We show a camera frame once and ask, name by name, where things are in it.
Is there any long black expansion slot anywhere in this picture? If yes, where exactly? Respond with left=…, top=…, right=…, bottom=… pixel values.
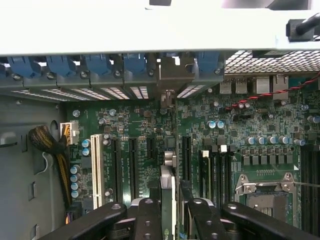
left=181, top=135, right=193, bottom=182
left=110, top=137, right=121, bottom=205
left=128, top=136, right=139, bottom=201

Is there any white power connector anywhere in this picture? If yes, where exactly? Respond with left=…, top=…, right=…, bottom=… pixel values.
left=59, top=121, right=80, bottom=146

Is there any black and yellow power cable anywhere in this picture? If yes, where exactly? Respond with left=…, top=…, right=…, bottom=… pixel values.
left=27, top=124, right=75, bottom=226

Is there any perforated metal slot cover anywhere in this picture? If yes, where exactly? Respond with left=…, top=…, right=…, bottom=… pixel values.
left=83, top=54, right=131, bottom=101
left=0, top=63, right=67, bottom=103
left=122, top=53, right=152, bottom=100
left=46, top=55, right=107, bottom=101
left=178, top=51, right=225, bottom=99
left=7, top=56, right=95, bottom=102

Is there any green Dell motherboard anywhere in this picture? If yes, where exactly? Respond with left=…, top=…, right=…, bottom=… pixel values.
left=63, top=74, right=320, bottom=240

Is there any CPU socket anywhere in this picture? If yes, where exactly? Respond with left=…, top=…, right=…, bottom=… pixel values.
left=234, top=172, right=301, bottom=226

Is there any open grey PC case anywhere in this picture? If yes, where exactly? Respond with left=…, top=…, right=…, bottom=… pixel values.
left=0, top=0, right=320, bottom=240

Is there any thin metal locking lever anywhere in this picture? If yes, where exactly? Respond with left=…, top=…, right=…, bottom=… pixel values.
left=291, top=181, right=320, bottom=188

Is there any white expansion slot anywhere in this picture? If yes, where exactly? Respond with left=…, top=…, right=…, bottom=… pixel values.
left=89, top=133, right=104, bottom=211

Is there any black rear panel latch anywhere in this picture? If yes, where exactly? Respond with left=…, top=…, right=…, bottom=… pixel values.
left=285, top=12, right=320, bottom=43

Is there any red and black twisted wire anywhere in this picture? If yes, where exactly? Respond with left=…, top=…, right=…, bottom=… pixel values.
left=224, top=72, right=320, bottom=111

